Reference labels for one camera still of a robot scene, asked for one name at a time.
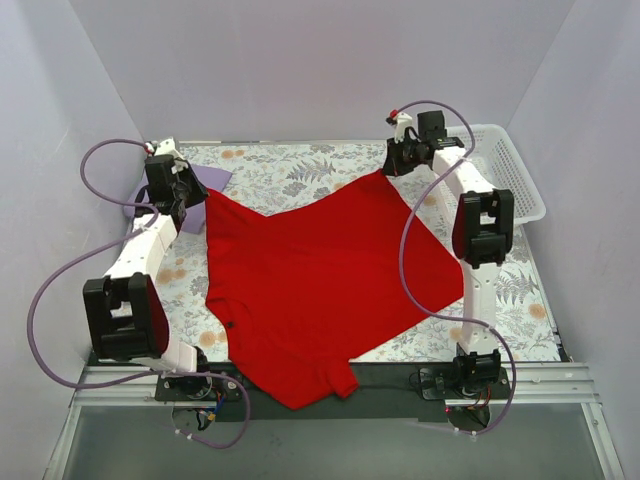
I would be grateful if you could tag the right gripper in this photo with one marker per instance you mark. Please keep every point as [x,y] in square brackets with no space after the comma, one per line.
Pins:
[393,160]

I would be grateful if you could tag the red t-shirt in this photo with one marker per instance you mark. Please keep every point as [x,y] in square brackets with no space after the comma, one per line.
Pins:
[302,293]

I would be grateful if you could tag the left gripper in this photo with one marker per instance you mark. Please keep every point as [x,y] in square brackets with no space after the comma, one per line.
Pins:
[193,188]

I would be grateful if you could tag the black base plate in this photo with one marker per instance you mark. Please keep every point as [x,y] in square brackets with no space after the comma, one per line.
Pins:
[380,395]

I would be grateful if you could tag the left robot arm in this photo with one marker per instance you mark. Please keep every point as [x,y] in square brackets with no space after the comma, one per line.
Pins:
[126,319]

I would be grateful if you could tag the aluminium frame rail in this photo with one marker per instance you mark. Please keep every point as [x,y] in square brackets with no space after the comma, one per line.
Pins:
[550,427]

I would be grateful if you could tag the floral table mat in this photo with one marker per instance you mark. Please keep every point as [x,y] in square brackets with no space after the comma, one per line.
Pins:
[279,177]

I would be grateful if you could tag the folded lavender t-shirt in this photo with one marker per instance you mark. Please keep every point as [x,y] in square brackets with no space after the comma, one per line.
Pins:
[212,178]

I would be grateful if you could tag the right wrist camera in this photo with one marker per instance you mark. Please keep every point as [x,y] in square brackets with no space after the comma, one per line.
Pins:
[401,122]

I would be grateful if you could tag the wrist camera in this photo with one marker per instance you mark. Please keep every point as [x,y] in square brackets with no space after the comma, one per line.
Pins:
[401,122]
[168,146]

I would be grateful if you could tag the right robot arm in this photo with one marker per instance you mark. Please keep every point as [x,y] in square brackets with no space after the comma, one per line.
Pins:
[481,238]

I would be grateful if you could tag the white plastic basket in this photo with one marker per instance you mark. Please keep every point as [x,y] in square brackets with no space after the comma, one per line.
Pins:
[497,159]

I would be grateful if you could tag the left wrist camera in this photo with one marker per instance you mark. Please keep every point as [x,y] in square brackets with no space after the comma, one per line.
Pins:
[168,146]

